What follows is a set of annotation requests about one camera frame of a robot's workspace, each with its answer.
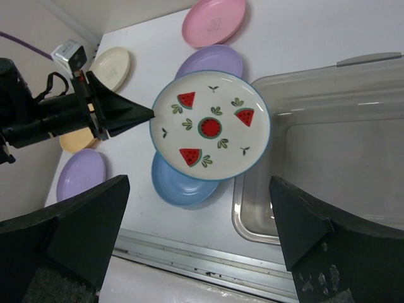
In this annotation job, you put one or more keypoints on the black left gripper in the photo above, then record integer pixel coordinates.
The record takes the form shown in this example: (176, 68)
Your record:
(118, 113)

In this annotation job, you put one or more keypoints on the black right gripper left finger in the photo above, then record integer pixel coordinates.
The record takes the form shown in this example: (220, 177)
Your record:
(61, 253)

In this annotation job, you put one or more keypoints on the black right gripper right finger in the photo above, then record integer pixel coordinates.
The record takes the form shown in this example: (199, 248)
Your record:
(333, 255)

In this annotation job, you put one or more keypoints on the yellow plastic plate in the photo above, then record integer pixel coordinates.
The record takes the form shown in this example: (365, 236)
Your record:
(78, 140)

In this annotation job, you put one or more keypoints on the purple plastic plate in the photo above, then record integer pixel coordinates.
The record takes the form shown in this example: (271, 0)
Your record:
(215, 57)
(83, 171)

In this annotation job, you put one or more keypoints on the white watermelon pattern plate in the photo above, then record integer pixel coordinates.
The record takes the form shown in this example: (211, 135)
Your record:
(210, 125)

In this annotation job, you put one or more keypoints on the blue plastic plate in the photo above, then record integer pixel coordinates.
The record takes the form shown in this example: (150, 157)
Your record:
(177, 189)

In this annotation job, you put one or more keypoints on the pink plastic plate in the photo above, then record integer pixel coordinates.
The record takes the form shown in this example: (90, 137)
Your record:
(212, 22)

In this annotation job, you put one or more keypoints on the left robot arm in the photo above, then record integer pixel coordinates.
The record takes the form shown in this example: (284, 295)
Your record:
(64, 107)

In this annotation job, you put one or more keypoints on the clear plastic bin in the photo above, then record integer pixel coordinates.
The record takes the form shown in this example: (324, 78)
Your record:
(336, 133)

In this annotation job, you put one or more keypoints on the cream plastic plate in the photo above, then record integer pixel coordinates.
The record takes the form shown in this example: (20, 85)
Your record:
(112, 67)

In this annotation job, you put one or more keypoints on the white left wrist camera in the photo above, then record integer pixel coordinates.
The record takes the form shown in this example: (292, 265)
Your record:
(69, 57)

